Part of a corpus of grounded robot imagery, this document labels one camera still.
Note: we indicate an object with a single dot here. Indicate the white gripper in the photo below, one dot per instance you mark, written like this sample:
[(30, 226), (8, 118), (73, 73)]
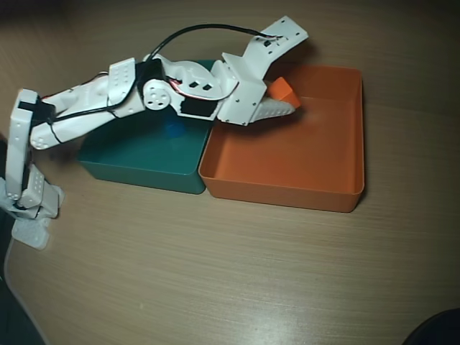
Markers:
[(241, 104)]

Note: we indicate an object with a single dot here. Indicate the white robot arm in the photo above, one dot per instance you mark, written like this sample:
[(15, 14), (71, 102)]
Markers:
[(72, 104)]

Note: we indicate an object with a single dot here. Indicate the blue cube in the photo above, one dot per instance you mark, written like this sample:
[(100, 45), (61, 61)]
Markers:
[(175, 130)]

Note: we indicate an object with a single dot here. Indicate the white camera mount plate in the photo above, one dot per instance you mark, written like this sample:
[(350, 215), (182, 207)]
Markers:
[(258, 57)]

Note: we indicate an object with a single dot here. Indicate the orange cube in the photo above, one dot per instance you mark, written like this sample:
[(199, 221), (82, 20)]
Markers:
[(284, 91)]

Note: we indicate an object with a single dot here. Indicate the orange plastic box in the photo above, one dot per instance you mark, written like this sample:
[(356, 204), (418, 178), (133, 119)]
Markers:
[(287, 161)]

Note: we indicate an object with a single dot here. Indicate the teal plastic box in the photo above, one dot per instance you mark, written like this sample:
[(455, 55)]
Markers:
[(143, 158)]

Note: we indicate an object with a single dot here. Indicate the black round object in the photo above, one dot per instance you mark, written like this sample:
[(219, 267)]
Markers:
[(442, 334)]

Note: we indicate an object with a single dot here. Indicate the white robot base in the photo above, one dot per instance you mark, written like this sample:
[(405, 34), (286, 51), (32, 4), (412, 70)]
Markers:
[(30, 235)]

